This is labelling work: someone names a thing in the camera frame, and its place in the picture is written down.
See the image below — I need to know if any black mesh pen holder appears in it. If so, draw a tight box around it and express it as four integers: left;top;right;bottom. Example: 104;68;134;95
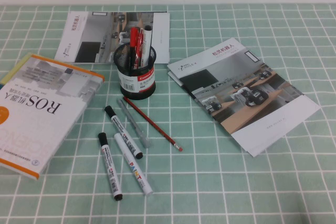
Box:
113;42;156;101

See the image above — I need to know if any transparent grey gel pen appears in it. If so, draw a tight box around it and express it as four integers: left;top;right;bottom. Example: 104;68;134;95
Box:
116;98;152;149

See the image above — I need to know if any red white ballpoint pen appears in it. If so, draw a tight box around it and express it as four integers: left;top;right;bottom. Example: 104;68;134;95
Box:
135;27;145;69

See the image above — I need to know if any white brochure under stack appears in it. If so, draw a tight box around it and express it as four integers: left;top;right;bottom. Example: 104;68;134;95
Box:
167;68;263;158

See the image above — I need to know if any red pencil with eraser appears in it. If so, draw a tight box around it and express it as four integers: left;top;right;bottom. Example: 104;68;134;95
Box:
122;96;184;152

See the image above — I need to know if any white marker with black cap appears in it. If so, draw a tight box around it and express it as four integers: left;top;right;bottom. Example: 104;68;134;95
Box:
140;25;153;67
104;105;144;160
97;132;124;201

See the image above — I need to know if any red marker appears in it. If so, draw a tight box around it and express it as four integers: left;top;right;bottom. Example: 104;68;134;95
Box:
129;26;140;70

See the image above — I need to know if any AgileX brochure with robot photo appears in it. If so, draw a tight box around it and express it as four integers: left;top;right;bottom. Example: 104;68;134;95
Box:
167;37;321;154

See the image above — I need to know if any white paint marker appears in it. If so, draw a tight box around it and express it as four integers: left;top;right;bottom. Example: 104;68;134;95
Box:
113;132;154;197

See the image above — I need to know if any AgileX brochure with dark panel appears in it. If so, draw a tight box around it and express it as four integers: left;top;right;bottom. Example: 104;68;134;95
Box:
54;10;171;65

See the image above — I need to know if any white orange ROS book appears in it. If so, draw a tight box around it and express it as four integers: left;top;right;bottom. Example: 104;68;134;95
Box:
0;54;106;180

